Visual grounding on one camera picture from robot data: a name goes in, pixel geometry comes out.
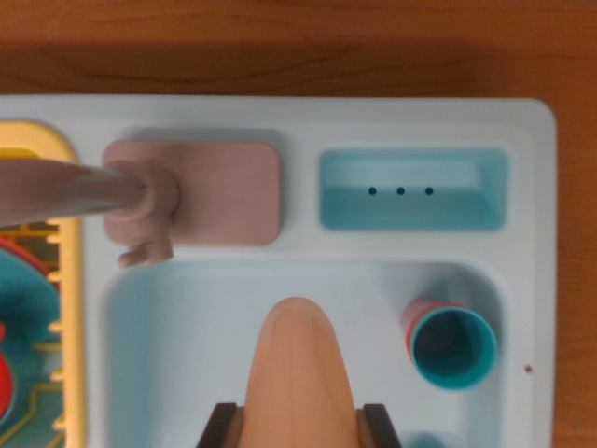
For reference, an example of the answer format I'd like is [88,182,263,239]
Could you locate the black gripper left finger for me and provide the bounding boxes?
[195,401,246,448]

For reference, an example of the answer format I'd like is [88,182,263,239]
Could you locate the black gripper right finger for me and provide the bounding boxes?
[355,402,402,448]

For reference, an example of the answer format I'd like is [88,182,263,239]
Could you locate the peach detergent bottle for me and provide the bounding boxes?
[240,296,363,448]

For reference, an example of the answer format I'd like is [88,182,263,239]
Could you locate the light blue toy sink unit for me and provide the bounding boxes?
[0,95,559,448]

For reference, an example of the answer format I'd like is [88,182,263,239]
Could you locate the teal dish brush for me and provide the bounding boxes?
[402,431,450,448]

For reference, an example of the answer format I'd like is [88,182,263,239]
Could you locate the teal and pink cups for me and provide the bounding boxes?
[410,305,498,392]

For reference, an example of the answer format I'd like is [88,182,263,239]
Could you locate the red plastic cup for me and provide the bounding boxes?
[399,298,467,361]

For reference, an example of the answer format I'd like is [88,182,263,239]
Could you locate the yellow dish rack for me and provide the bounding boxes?
[0,119,90,448]

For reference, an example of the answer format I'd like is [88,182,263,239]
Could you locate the grey toy faucet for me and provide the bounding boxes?
[0,139,284,270]

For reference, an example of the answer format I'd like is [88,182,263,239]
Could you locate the red plastic plate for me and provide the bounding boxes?
[0,235,60,300]

